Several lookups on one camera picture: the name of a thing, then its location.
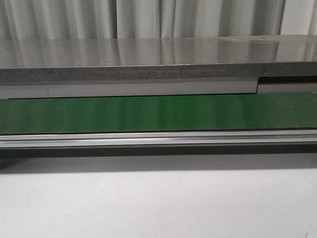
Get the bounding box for grey rear conveyor rail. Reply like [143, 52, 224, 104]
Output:
[0, 76, 317, 99]

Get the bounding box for white pleated curtain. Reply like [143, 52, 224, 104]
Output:
[0, 0, 317, 40]

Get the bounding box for aluminium front conveyor rail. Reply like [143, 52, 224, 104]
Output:
[0, 129, 317, 148]

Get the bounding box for green conveyor belt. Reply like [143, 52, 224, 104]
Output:
[0, 93, 317, 134]

